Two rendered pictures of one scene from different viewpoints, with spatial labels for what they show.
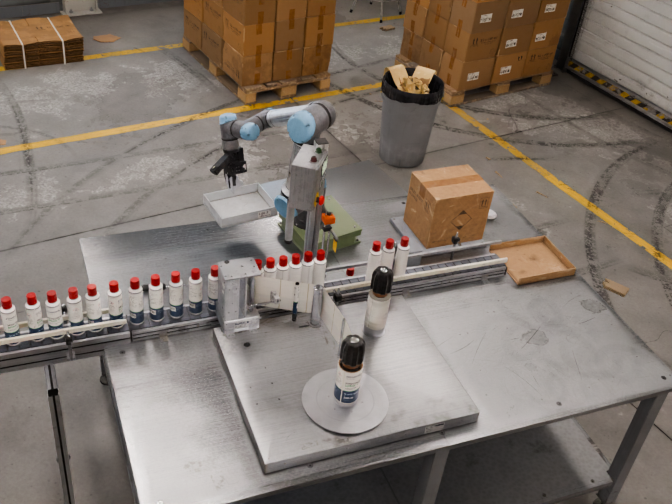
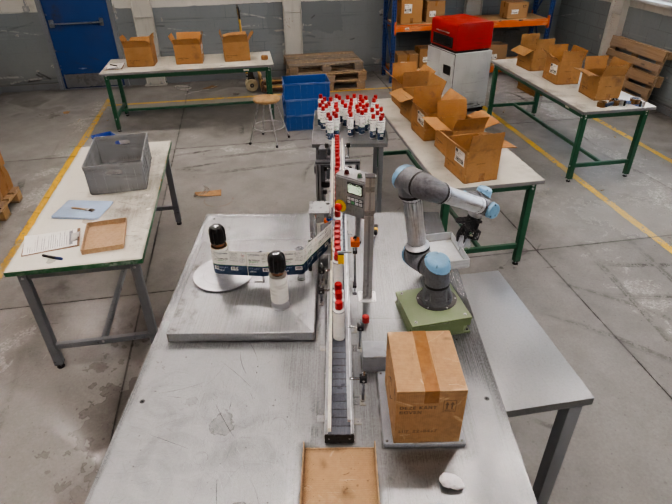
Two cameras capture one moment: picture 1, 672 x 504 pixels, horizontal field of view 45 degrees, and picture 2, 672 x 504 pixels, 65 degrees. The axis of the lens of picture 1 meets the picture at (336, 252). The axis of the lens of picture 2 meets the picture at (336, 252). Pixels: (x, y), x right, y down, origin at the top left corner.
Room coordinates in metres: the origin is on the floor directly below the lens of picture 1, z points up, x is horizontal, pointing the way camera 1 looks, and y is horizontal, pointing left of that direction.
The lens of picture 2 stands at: (3.50, -1.85, 2.47)
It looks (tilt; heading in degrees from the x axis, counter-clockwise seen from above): 33 degrees down; 116
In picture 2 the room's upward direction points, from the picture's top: 1 degrees counter-clockwise
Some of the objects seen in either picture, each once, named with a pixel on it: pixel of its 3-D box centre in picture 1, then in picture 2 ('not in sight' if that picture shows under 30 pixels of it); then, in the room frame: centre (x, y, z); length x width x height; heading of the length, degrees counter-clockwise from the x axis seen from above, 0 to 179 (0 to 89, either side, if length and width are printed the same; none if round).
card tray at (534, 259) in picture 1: (531, 259); (339, 482); (3.04, -0.89, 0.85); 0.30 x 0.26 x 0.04; 115
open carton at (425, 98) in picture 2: not in sight; (432, 112); (2.30, 2.60, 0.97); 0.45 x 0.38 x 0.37; 38
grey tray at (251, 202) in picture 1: (240, 204); (441, 250); (3.00, 0.45, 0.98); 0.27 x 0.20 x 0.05; 124
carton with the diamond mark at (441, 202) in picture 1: (447, 205); (422, 385); (3.19, -0.49, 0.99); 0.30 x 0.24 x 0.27; 117
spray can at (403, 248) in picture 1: (401, 257); (338, 320); (2.75, -0.28, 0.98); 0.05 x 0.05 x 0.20
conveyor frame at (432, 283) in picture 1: (330, 293); (338, 298); (2.61, 0.00, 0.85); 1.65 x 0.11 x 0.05; 115
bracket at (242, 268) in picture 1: (239, 268); (319, 207); (2.34, 0.35, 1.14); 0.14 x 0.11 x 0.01; 115
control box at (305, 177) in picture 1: (308, 177); (355, 193); (2.64, 0.14, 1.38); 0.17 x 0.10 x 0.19; 171
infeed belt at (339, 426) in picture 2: (330, 292); (338, 297); (2.61, 0.00, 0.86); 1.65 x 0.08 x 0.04; 115
